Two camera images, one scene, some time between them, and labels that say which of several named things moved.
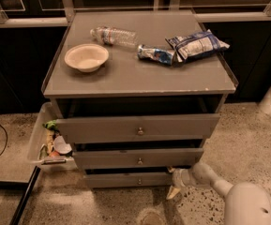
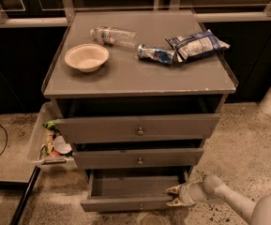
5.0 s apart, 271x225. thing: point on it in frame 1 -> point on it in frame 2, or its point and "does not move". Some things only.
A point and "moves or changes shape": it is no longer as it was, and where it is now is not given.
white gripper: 181,177 -> 186,194
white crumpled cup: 61,146 does not move
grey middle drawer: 106,158 does not move
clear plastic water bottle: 111,36 does not move
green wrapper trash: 52,124 does not move
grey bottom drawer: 127,179 moves or changes shape
